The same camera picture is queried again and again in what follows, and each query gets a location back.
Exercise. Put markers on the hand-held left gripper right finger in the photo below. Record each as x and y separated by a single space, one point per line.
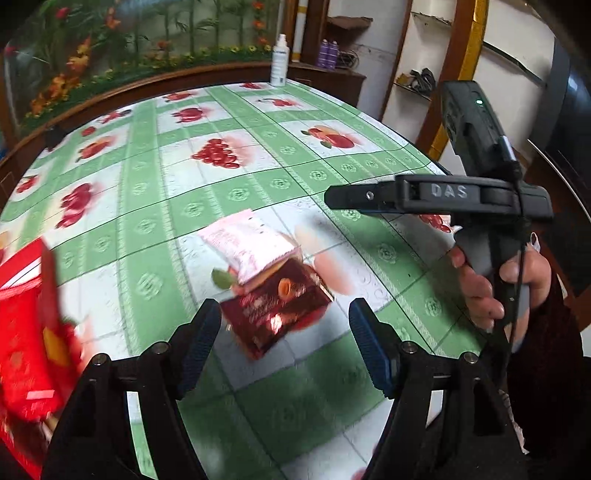
369 350

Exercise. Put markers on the flower wall mural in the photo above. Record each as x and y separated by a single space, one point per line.
115 46

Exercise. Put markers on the person's right forearm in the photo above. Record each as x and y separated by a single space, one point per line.
554 369

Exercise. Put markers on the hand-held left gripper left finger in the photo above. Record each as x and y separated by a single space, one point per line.
201 341

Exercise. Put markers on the pink snack packet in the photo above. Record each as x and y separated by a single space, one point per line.
244 242

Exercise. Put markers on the green fruit-print tablecloth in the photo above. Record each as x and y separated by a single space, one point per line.
277 152

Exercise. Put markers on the dark red snack packet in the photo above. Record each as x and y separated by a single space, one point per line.
272 309

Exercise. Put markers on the person's right hand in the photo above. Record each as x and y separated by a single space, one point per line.
480 295

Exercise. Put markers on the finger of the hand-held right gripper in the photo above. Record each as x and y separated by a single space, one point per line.
360 196

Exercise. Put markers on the purple bottle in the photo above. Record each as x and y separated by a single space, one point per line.
333 55
324 54

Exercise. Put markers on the red snack bag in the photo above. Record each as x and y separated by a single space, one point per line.
23 332

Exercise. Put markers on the white spray bottle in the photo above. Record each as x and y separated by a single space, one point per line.
280 60

